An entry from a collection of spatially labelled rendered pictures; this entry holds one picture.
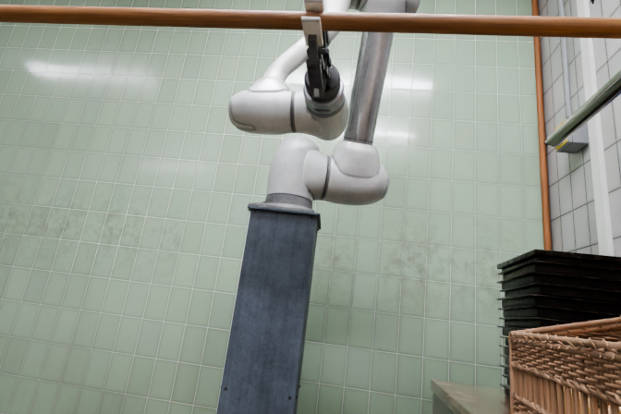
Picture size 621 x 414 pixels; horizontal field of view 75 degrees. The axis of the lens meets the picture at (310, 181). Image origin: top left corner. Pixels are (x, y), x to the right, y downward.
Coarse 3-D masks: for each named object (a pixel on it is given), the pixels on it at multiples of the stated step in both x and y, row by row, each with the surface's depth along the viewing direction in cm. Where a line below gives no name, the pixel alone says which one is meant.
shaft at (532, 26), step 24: (96, 24) 73; (120, 24) 72; (144, 24) 71; (168, 24) 70; (192, 24) 70; (216, 24) 69; (240, 24) 68; (264, 24) 68; (288, 24) 67; (336, 24) 66; (360, 24) 66; (384, 24) 65; (408, 24) 65; (432, 24) 64; (456, 24) 64; (480, 24) 63; (504, 24) 63; (528, 24) 62; (552, 24) 62; (576, 24) 62; (600, 24) 61
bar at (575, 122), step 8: (608, 80) 71; (616, 80) 69; (608, 88) 71; (616, 88) 70; (592, 96) 76; (600, 96) 73; (608, 96) 72; (616, 96) 72; (584, 104) 78; (592, 104) 76; (600, 104) 75; (576, 112) 81; (584, 112) 79; (592, 112) 77; (568, 120) 84; (576, 120) 82; (584, 120) 80; (560, 128) 88; (568, 128) 85; (576, 128) 84; (552, 136) 91; (560, 136) 89; (568, 136) 88; (552, 144) 93
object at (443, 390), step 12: (432, 384) 113; (444, 384) 108; (456, 384) 111; (468, 384) 114; (444, 396) 98; (456, 396) 92; (468, 396) 94; (480, 396) 96; (492, 396) 98; (504, 396) 100; (432, 408) 113; (444, 408) 99; (456, 408) 86; (468, 408) 80; (480, 408) 81; (492, 408) 83; (504, 408) 84
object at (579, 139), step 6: (564, 120) 152; (558, 126) 156; (582, 126) 148; (576, 132) 148; (582, 132) 148; (570, 138) 148; (576, 138) 147; (582, 138) 147; (588, 138) 147; (564, 144) 151; (570, 144) 149; (576, 144) 148; (582, 144) 148; (558, 150) 155; (564, 150) 154; (570, 150) 153; (576, 150) 153
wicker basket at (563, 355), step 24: (528, 336) 68; (552, 336) 59; (576, 336) 52; (600, 336) 75; (528, 360) 68; (552, 360) 59; (576, 360) 52; (600, 360) 46; (528, 384) 68; (552, 384) 58; (576, 384) 51; (600, 384) 46; (528, 408) 66; (552, 408) 58; (576, 408) 51; (600, 408) 46
